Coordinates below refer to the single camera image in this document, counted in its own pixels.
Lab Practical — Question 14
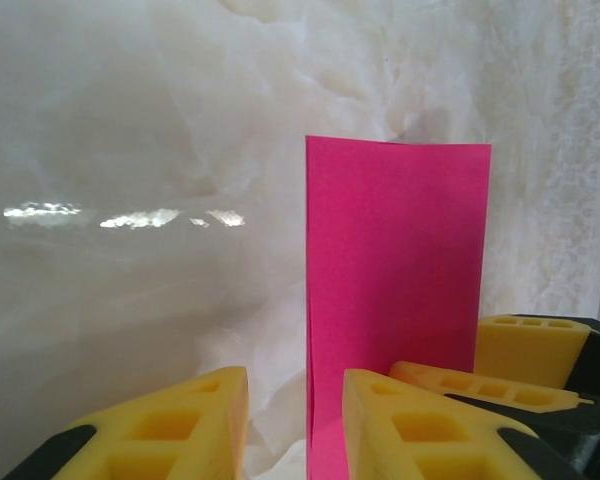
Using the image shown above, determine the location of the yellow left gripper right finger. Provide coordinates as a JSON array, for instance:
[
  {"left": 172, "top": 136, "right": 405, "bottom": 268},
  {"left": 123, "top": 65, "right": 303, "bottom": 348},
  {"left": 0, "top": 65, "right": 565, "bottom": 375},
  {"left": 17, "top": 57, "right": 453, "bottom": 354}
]
[{"left": 341, "top": 368, "right": 589, "bottom": 480}]

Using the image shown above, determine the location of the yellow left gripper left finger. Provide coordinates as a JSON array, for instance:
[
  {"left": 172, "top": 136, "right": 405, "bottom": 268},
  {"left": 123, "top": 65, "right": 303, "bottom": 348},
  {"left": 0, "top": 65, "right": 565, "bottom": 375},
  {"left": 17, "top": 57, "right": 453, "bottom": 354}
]
[{"left": 2, "top": 365, "right": 252, "bottom": 480}]

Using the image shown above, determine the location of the pink cloth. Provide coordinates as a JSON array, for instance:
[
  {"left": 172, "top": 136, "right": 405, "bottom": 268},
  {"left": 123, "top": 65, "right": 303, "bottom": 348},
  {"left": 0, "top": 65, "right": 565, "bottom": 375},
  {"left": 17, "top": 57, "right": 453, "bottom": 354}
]
[{"left": 304, "top": 134, "right": 493, "bottom": 480}]

